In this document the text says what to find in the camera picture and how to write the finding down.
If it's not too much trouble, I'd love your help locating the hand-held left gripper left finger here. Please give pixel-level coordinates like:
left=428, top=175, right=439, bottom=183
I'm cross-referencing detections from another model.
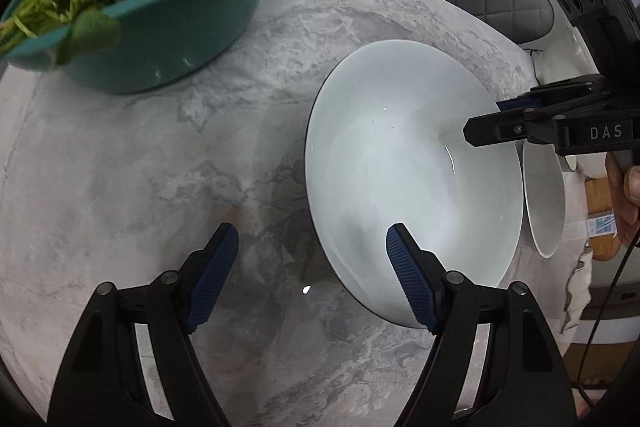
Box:
left=47, top=222, right=240, bottom=427

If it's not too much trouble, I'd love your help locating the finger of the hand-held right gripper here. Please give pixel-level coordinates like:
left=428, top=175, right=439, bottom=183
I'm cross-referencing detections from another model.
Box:
left=464, top=93, right=612, bottom=148
left=497, top=76, right=609, bottom=112

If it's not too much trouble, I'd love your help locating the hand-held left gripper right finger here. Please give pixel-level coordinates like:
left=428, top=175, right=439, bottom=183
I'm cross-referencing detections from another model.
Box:
left=386, top=223, right=576, bottom=427

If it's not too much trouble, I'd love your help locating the small white bowl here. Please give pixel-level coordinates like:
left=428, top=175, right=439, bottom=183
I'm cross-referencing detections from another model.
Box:
left=522, top=144, right=567, bottom=258

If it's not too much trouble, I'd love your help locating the large white bowl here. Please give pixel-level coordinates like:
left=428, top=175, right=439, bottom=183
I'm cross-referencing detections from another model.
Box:
left=305, top=39, right=524, bottom=328

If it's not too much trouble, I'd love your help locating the person's right hand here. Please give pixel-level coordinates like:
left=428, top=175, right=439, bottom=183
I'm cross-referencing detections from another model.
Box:
left=605, top=151, right=640, bottom=249

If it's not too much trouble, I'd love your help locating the white purple rice cooker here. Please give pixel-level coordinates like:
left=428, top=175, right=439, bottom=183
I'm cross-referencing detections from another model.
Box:
left=542, top=23, right=598, bottom=84

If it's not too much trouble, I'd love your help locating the wooden board with packet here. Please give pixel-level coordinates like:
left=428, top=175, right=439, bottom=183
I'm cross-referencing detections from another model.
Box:
left=584, top=177, right=623, bottom=260

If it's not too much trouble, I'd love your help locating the blue white milk carton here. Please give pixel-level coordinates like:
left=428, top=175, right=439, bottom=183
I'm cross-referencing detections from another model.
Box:
left=585, top=212, right=618, bottom=238

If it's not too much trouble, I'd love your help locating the white dish cloth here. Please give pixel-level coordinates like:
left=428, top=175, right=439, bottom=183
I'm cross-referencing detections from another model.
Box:
left=560, top=242, right=593, bottom=334

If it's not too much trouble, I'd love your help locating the teal plastic basin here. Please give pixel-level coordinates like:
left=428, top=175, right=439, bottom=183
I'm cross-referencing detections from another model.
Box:
left=0, top=0, right=307, bottom=95

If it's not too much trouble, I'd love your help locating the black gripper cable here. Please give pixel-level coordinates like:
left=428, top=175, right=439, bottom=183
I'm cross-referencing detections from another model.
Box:
left=575, top=234, right=640, bottom=410

